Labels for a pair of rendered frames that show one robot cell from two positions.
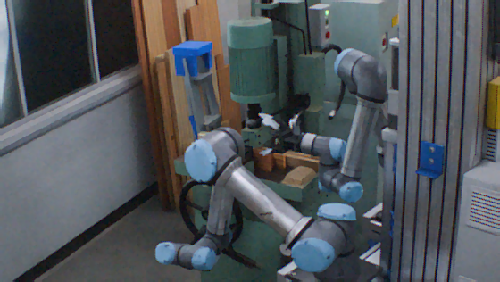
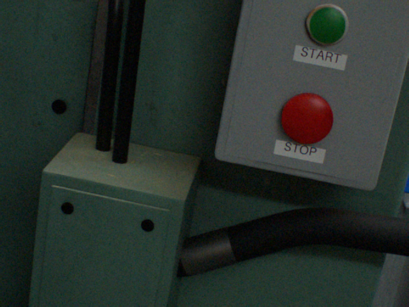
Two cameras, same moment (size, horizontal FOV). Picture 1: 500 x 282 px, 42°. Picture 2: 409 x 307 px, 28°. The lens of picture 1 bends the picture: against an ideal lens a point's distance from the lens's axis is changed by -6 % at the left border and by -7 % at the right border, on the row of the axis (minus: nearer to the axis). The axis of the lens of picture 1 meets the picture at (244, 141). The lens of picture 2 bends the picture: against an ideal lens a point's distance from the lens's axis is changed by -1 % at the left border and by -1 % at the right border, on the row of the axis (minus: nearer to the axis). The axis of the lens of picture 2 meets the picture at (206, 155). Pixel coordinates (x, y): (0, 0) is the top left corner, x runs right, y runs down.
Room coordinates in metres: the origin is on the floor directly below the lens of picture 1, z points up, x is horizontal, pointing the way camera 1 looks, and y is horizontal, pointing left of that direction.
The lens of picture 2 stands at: (2.49, -0.74, 1.49)
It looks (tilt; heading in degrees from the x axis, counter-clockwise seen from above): 20 degrees down; 60
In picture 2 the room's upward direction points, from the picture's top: 10 degrees clockwise
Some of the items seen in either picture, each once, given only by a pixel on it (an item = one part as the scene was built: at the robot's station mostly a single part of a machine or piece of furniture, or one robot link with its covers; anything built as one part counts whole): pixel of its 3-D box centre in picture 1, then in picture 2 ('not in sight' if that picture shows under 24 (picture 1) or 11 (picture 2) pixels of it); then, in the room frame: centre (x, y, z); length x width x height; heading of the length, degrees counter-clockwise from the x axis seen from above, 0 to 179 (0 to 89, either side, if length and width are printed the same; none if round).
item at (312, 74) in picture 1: (312, 71); (111, 266); (2.69, -0.29, 1.23); 0.09 x 0.08 x 0.15; 146
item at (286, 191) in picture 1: (242, 175); not in sight; (2.51, 0.02, 0.87); 0.61 x 0.30 x 0.06; 56
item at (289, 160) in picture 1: (274, 157); not in sight; (2.55, -0.11, 0.92); 0.55 x 0.02 x 0.04; 56
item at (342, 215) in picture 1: (336, 227); not in sight; (1.84, -0.26, 0.98); 0.13 x 0.12 x 0.14; 150
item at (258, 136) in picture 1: (258, 135); not in sight; (2.61, -0.06, 0.99); 0.14 x 0.07 x 0.09; 146
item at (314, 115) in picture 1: (311, 121); not in sight; (2.66, -0.28, 1.02); 0.09 x 0.07 x 0.12; 56
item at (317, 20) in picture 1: (320, 24); (321, 39); (2.79, -0.34, 1.40); 0.10 x 0.06 x 0.16; 146
